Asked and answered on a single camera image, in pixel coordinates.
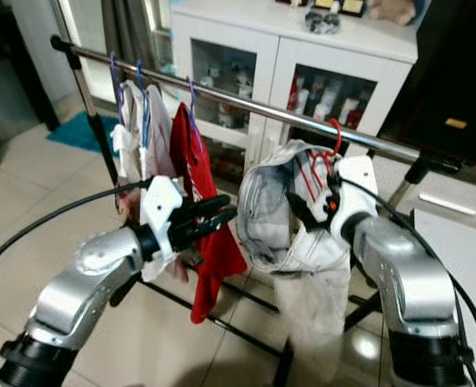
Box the blue hanger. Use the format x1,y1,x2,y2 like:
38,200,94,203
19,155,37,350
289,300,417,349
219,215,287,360
135,60,151,150

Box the white glass door cabinet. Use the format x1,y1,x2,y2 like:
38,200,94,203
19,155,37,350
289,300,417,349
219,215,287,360
169,0,420,162

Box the grey curtain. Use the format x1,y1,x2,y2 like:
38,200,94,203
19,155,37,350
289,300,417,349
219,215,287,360
105,0,174,77

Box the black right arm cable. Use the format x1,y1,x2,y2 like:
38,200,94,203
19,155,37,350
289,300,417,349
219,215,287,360
338,176,476,387

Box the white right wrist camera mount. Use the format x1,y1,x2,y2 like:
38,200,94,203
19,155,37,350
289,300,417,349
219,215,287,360
330,156,380,243

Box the low white drawer cabinet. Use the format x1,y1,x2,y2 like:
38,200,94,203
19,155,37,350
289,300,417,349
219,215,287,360
391,157,476,217

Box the steel clothes rack black frame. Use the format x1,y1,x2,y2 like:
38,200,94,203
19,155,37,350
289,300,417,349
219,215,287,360
51,35,464,387

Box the white shirt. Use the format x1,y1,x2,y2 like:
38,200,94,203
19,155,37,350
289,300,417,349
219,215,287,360
139,85,176,283
109,81,143,223

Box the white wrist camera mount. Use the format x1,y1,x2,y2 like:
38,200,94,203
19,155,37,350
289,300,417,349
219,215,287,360
139,176,184,260
330,156,380,243

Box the purple hanger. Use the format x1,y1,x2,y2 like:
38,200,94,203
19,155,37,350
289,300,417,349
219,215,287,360
109,52,126,122
187,78,202,150

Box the black cabinet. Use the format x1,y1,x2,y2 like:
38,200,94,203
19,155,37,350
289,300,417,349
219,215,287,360
379,0,476,146

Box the off-white trousers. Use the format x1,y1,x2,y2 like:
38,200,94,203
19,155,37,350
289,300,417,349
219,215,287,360
238,141,359,384

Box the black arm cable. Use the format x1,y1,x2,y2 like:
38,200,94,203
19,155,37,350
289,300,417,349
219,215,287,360
338,176,476,387
0,181,150,275

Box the small grey toy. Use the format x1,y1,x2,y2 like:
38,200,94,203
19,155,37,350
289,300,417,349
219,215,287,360
304,8,341,35

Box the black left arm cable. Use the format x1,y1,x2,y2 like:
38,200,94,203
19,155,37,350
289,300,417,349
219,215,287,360
0,181,150,275

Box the beige plush bear toy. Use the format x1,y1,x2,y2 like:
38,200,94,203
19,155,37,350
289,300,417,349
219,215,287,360
366,0,417,25

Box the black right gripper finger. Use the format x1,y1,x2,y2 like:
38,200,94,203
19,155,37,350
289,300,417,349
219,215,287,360
286,192,325,231

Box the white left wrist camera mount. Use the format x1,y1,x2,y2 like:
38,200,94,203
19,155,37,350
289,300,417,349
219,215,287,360
139,176,184,260

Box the white table black frame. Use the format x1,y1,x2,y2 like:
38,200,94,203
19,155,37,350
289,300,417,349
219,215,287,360
411,208,476,387

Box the teal floor mat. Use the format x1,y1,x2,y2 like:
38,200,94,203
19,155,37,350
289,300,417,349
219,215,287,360
46,110,110,154

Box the red shirt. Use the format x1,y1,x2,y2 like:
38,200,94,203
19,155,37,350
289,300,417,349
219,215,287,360
169,103,248,325

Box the red wire hanger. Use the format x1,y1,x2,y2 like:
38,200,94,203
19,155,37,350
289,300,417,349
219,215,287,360
294,119,345,198

